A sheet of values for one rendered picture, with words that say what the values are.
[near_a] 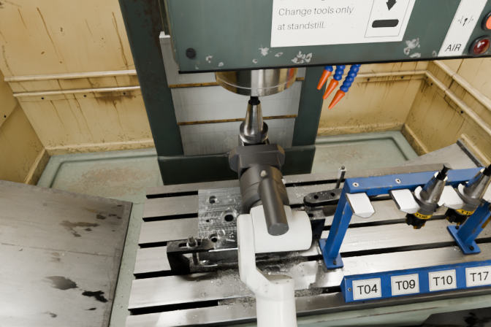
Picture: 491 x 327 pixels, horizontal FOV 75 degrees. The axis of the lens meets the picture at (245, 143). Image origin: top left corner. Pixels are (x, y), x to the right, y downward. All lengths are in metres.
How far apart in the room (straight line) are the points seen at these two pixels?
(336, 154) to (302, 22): 1.53
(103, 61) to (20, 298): 0.95
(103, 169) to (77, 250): 0.56
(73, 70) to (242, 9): 1.36
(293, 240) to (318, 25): 0.34
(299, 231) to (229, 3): 0.37
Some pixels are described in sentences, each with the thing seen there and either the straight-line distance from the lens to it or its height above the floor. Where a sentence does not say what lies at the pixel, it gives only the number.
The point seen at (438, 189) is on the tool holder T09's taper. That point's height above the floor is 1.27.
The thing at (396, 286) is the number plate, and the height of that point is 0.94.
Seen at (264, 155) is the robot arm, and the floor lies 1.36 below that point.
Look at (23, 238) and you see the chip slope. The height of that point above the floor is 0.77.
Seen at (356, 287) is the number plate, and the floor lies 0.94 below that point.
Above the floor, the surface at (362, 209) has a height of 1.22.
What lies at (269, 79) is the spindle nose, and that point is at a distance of 0.55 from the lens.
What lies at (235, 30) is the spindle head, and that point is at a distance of 0.37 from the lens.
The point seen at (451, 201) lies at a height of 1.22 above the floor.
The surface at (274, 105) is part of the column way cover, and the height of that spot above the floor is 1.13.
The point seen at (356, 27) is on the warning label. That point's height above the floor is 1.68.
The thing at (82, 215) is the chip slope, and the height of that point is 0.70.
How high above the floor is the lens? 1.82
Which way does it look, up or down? 41 degrees down
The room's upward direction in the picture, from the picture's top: straight up
